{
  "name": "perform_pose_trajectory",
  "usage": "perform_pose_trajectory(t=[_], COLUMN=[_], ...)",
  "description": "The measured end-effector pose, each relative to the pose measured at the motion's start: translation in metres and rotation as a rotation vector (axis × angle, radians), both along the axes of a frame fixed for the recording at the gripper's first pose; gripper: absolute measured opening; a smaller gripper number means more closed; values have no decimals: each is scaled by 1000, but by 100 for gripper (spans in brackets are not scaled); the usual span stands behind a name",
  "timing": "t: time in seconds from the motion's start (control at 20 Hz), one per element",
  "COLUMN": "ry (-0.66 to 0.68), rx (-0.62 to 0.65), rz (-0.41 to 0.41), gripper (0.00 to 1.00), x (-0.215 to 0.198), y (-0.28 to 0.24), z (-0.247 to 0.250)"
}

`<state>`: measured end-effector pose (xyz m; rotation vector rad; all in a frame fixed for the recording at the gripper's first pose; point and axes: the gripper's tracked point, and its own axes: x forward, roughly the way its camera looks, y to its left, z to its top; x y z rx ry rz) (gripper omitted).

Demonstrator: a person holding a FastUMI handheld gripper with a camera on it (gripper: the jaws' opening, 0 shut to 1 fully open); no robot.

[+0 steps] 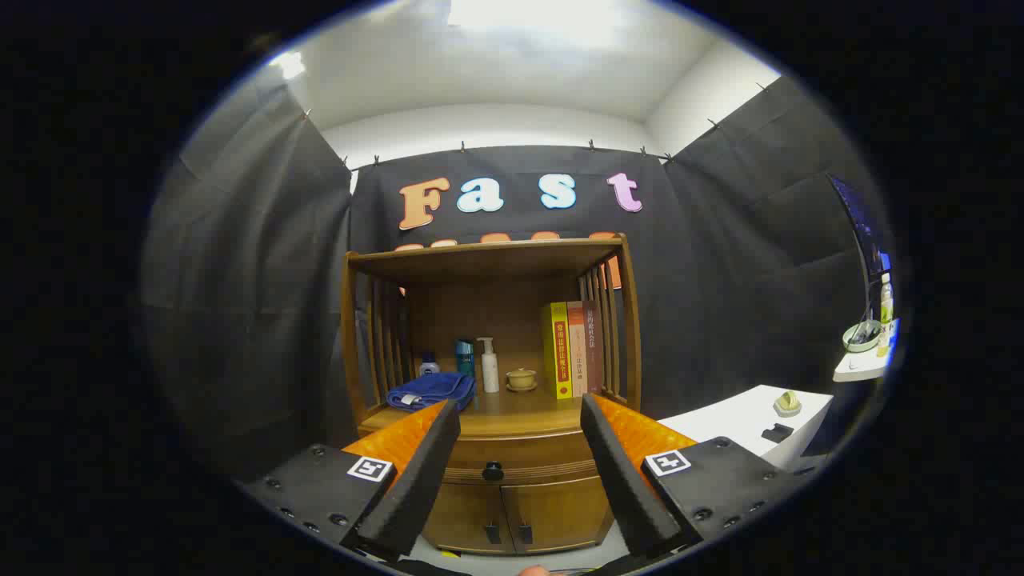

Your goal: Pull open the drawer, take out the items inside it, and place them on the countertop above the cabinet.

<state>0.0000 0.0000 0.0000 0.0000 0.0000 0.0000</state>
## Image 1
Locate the white pump bottle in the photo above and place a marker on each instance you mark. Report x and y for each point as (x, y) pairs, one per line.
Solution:
(490, 372)

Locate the wooden drawer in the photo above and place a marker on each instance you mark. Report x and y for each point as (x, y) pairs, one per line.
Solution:
(528, 450)

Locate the small pale green object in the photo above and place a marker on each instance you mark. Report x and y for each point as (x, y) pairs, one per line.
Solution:
(788, 403)

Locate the small white blue-capped bottle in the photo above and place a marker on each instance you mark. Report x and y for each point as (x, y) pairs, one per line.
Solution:
(430, 367)

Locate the yellow book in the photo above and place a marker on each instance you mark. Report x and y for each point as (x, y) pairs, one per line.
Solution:
(560, 352)

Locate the blue glass bottle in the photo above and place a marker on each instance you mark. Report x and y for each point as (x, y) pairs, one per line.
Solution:
(465, 356)

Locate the brown book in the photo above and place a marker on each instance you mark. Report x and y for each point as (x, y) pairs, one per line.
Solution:
(594, 344)

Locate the pale green bowl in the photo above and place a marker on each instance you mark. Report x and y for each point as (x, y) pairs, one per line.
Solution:
(860, 340)

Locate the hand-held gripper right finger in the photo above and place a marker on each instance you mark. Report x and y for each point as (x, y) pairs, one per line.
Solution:
(620, 480)

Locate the orange and cream book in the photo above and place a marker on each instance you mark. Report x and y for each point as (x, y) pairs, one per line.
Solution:
(578, 352)

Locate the wooden cabinet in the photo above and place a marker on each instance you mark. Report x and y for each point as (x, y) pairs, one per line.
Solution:
(496, 320)

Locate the beige lidded teacup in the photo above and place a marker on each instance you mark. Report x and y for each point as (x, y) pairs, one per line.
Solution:
(521, 378)

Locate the wooden countertop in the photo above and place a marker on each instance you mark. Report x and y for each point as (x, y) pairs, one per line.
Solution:
(520, 410)

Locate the white side cabinet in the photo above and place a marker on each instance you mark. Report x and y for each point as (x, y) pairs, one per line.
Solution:
(736, 416)

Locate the blue folded towel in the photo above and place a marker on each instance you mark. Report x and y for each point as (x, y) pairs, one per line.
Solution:
(432, 390)

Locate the small black object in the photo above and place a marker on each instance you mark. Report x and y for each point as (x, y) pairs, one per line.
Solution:
(776, 433)

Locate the yellow-green drink bottle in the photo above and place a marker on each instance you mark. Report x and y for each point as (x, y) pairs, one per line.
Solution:
(886, 312)

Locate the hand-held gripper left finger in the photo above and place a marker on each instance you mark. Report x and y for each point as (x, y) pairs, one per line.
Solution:
(416, 480)

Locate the white desk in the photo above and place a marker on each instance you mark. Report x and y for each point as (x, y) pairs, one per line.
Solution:
(860, 368)

